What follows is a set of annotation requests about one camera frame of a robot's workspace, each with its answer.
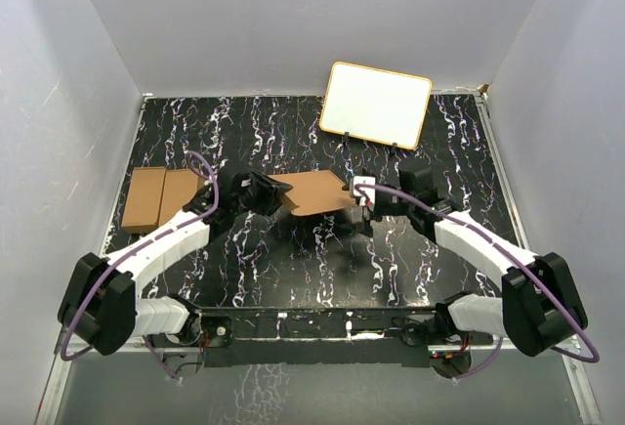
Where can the folded brown cardboard box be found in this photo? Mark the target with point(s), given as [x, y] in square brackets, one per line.
[155, 195]

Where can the brown cardboard box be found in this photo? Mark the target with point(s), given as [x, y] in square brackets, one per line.
[155, 195]
[314, 192]

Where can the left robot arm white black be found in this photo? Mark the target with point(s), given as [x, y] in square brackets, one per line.
[103, 303]

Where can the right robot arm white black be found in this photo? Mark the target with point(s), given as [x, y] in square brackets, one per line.
[539, 305]

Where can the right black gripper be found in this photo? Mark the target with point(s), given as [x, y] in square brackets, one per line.
[364, 225]

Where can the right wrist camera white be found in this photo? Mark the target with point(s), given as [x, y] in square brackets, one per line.
[361, 189]

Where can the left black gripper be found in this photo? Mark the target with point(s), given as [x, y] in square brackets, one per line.
[271, 192]

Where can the black base frame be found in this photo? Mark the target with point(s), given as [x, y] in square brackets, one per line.
[223, 337]

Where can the white board yellow frame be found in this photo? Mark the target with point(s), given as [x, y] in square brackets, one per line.
[375, 105]

